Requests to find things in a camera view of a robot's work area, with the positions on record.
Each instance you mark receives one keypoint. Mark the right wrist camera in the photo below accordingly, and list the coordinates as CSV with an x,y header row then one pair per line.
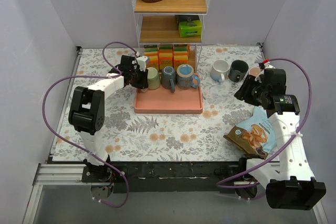
x,y
263,66

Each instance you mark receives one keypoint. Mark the aluminium frame rail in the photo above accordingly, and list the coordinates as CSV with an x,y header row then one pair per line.
x,y
59,174

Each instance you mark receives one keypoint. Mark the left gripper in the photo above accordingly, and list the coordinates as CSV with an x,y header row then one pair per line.
x,y
142,79

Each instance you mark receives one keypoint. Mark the blue-grey mug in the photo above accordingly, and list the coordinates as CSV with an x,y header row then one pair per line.
x,y
168,78

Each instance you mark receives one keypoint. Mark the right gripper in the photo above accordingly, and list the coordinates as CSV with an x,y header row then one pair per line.
x,y
250,91

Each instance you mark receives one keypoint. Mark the green mug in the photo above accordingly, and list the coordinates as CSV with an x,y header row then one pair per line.
x,y
154,81

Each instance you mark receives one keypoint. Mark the dark tissue pack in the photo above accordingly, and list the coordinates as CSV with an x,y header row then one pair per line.
x,y
187,18

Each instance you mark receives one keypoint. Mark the floral table mat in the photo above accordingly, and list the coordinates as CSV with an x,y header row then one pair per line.
x,y
131,137

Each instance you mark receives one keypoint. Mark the chips bag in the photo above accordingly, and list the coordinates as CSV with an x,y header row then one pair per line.
x,y
254,135

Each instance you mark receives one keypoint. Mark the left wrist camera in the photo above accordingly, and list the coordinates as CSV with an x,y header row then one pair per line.
x,y
141,61

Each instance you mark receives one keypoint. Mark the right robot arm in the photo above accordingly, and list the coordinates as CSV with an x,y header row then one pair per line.
x,y
293,185

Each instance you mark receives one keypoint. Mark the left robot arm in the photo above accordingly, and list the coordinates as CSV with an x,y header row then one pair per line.
x,y
87,109

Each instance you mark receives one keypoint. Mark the white wire shelf rack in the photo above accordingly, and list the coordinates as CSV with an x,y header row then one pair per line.
x,y
155,23

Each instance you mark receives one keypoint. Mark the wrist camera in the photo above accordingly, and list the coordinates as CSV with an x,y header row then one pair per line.
x,y
141,61
263,66

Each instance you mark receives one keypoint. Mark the blue floral mug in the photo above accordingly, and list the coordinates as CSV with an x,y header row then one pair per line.
x,y
186,78

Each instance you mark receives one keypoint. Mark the white blue mug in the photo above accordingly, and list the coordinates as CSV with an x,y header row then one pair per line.
x,y
219,71

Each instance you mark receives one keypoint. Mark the pink mug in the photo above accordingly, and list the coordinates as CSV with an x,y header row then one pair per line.
x,y
254,71

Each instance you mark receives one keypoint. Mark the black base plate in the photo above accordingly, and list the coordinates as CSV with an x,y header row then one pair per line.
x,y
183,176

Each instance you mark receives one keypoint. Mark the dark grey mug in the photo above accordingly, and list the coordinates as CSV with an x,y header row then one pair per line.
x,y
238,70

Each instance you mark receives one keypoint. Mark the green tissue pack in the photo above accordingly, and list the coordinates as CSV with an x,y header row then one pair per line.
x,y
190,29

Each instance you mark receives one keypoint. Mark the pink tray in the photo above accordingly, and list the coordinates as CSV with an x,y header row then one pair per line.
x,y
163,101

